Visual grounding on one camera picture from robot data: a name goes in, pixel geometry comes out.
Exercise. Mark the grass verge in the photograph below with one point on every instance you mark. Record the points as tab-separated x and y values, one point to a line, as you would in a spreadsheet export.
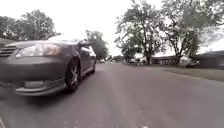
200	72

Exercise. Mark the low house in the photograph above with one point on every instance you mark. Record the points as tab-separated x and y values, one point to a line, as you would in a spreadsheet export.
165	60

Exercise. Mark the low dark building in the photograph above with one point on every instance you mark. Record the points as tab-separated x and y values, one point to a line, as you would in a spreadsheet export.
210	60

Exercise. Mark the dark grey car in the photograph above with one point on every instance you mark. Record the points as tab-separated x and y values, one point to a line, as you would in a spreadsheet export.
46	65

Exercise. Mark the grey asphalt road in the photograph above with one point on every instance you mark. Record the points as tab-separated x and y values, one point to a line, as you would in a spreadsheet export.
133	96

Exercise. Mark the large leafy tree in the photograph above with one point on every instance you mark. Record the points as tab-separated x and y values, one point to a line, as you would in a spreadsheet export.
186	26
141	28

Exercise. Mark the vehicle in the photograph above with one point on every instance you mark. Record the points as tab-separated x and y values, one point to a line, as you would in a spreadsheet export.
102	61

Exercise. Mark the cluster of trees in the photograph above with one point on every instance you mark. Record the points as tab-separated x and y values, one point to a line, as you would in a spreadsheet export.
26	26

